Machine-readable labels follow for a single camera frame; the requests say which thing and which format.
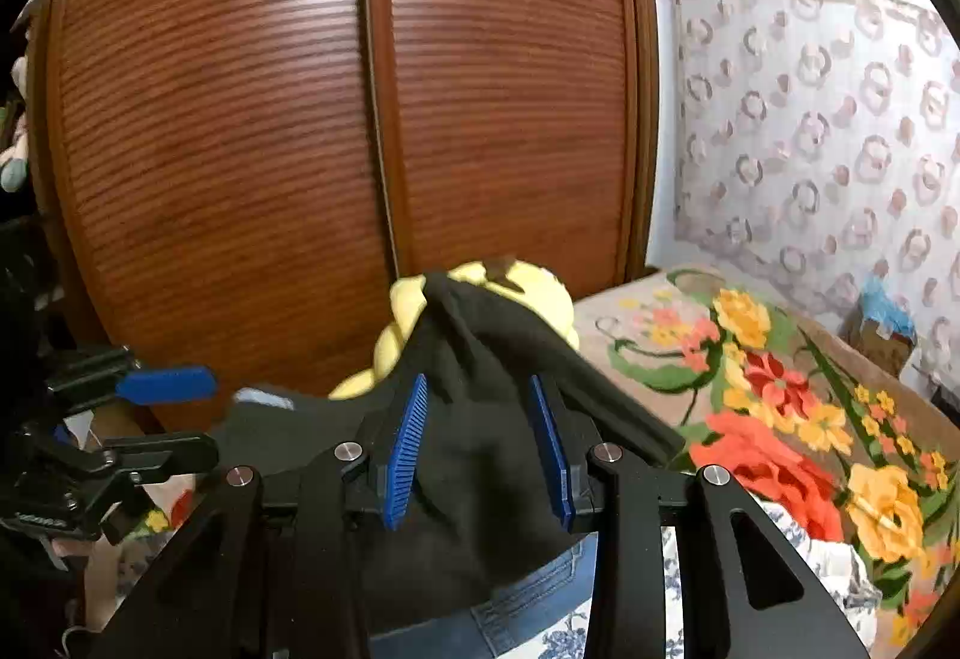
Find small cardboard box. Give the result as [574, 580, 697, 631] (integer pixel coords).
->
[846, 314, 917, 380]

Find blue folded denim jeans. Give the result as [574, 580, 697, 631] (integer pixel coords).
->
[367, 531, 601, 659]

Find light blue folded jeans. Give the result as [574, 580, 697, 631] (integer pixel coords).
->
[231, 386, 302, 414]

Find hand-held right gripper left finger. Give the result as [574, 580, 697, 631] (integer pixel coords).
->
[90, 374, 428, 659]

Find blue plastic bag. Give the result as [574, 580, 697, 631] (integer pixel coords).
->
[859, 273, 917, 339]

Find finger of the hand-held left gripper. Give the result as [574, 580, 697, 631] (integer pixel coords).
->
[97, 432, 220, 488]
[49, 344, 218, 404]

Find white blue floral bedsheet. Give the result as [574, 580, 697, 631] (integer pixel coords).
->
[517, 494, 882, 659]

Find brown wooden wardrobe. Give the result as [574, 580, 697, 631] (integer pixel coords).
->
[30, 0, 662, 437]

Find colourful flower blanket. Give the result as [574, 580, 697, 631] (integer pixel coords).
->
[574, 265, 960, 659]

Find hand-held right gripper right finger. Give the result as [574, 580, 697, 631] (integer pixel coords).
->
[531, 375, 871, 659]

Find yellow plush toy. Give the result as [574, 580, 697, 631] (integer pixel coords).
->
[328, 258, 580, 401]

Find ring patterned curtain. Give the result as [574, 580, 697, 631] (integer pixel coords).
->
[652, 0, 960, 379]

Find black pants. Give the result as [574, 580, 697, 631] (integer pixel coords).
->
[210, 269, 687, 637]

